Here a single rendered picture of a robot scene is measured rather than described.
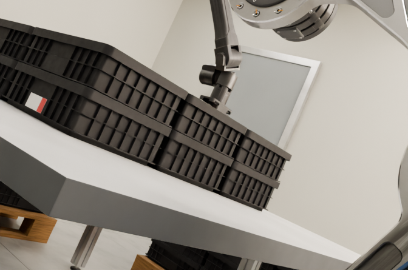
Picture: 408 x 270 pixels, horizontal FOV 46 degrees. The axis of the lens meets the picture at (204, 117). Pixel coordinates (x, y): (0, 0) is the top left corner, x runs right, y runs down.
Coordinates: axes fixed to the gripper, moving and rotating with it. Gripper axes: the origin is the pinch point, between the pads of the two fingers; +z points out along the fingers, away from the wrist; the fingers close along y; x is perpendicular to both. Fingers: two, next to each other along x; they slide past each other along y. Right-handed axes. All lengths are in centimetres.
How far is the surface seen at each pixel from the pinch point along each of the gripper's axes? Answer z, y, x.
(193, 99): -3.3, 18.6, 9.3
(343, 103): -111, -263, -107
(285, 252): 23, 34, 62
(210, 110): -3.7, 10.6, 9.3
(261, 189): 8.7, -31.1, 7.4
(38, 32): -2, 51, -26
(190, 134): 5.2, 12.4, 7.8
